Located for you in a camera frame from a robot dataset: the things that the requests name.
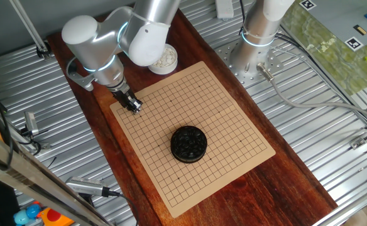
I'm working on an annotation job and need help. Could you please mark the black bowl of black stones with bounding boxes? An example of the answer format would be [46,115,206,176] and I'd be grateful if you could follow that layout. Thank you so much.
[170,125,208,164]

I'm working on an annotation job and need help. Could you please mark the beige go board mat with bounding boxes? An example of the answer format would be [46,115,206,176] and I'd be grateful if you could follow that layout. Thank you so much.
[109,60,277,218]

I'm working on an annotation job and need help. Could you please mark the large aluminium frame beam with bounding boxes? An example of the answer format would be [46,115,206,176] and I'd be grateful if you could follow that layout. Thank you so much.
[0,125,115,226]

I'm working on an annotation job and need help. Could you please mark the grey cable with metal plug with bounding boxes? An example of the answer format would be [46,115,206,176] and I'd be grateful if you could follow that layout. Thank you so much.
[256,62,367,125]

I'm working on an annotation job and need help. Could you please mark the green patterned mat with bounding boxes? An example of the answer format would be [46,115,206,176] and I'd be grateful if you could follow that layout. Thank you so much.
[280,0,367,97]

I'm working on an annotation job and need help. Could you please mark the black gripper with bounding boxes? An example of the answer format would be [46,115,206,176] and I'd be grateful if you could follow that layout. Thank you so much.
[111,85,144,114]

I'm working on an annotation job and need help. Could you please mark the aluminium camera stand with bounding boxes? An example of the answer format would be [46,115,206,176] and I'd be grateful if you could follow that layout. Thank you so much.
[6,121,52,151]

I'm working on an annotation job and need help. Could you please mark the orange box with red button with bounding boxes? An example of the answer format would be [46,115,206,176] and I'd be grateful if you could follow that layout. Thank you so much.
[37,207,75,226]

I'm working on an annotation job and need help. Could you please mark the black camera cable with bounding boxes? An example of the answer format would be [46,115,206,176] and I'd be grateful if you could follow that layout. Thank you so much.
[103,187,140,226]

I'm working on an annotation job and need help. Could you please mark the wrist camera on silver bracket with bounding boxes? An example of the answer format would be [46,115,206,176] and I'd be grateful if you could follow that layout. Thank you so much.
[65,56,96,92]

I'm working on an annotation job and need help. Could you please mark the silver robot mounting plate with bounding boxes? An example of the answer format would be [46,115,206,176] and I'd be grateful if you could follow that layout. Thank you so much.
[216,40,285,89]

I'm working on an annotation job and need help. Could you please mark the dark red wooden plank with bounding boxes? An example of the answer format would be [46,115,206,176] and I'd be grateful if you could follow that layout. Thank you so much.
[47,0,338,226]

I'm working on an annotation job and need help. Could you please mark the white bowl of white stones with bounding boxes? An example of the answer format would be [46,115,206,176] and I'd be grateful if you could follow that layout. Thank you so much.
[147,43,178,75]

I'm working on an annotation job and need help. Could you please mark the blue plastic toy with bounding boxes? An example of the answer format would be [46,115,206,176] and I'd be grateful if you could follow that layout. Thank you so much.
[13,203,42,226]

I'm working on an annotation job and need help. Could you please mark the grey board with markers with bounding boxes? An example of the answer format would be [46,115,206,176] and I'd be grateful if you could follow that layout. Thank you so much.
[298,0,367,53]

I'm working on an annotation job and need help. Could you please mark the white power strip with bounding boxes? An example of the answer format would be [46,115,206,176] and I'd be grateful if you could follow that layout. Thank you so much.
[215,0,235,20]

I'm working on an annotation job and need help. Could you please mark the small silver exterior camera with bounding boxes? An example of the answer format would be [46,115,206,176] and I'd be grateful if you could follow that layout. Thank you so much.
[24,111,40,136]

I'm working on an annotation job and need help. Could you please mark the ribbed silver exterior camera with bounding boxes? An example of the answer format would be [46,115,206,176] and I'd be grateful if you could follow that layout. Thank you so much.
[65,176,111,198]

